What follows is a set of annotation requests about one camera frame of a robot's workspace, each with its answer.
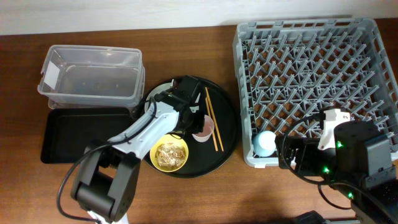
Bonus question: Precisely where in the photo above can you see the grey plate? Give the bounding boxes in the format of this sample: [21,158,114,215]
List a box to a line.
[144,80,173,117]

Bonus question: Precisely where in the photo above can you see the pink cup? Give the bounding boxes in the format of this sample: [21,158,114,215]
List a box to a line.
[192,115,211,142]

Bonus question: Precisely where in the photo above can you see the blue cup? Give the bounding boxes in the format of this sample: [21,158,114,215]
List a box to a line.
[253,131,276,157]

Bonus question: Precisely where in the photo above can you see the yellow bowl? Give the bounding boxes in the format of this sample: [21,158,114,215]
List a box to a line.
[149,134,189,172]

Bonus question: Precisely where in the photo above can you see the noodle food scraps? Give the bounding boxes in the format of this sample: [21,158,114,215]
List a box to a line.
[155,142,186,170]

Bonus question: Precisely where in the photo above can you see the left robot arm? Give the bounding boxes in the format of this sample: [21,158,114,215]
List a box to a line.
[71,76,205,223]

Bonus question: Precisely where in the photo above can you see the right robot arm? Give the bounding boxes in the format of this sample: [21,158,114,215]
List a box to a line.
[276,121,397,223]

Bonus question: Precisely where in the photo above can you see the grey dishwasher rack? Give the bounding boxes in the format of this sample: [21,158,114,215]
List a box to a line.
[233,19,397,168]

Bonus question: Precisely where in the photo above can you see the right wooden chopstick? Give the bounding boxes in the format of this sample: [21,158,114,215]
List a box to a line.
[205,87,224,152]

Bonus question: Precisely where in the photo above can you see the wooden chopstick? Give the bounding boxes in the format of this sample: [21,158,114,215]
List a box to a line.
[205,87,224,152]
[205,98,218,152]

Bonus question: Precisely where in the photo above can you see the left wooden chopstick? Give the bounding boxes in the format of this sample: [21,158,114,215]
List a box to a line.
[205,98,218,152]

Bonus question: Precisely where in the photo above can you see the round black serving tray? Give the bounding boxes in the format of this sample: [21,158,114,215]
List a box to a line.
[164,78,241,179]

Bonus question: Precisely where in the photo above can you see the clear plastic bin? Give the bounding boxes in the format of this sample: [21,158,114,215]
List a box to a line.
[37,45,145,108]

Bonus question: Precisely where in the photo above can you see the black rectangular tray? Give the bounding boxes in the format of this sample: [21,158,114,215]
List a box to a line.
[40,108,132,164]

